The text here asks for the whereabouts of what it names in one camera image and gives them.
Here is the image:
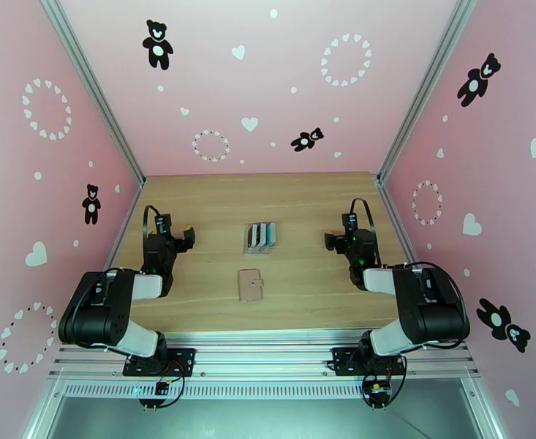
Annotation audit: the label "pink card holder wallet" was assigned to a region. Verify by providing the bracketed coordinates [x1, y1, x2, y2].
[237, 268, 267, 303]

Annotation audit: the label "clear acrylic card stand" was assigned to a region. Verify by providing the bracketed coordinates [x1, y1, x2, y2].
[241, 220, 279, 257]

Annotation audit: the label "perforated metal strip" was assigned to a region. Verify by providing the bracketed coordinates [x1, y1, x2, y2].
[61, 381, 466, 400]

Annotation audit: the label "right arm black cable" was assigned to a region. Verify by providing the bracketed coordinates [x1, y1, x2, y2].
[350, 198, 380, 266]

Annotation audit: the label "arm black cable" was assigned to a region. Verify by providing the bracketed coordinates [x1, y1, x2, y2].
[142, 204, 161, 252]
[350, 198, 380, 266]

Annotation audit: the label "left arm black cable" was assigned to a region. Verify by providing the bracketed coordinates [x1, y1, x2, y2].
[142, 204, 161, 252]

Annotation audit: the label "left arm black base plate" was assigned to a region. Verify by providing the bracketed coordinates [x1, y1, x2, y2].
[122, 347, 197, 378]

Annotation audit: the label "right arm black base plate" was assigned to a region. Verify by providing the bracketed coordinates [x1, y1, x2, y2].
[331, 347, 407, 378]

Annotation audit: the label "aluminium base frame rails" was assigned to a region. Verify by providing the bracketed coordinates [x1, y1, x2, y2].
[47, 331, 482, 382]

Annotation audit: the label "left power connector with wires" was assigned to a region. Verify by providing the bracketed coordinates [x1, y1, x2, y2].
[137, 359, 187, 412]

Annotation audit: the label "power connector with wires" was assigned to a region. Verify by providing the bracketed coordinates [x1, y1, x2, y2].
[361, 355, 408, 412]
[137, 359, 187, 412]

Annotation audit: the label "right power connector with wires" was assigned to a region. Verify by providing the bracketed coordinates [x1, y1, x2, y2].
[361, 355, 408, 412]

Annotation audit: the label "aluminium corner post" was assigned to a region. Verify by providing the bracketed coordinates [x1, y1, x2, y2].
[37, 0, 146, 190]
[376, 0, 480, 190]

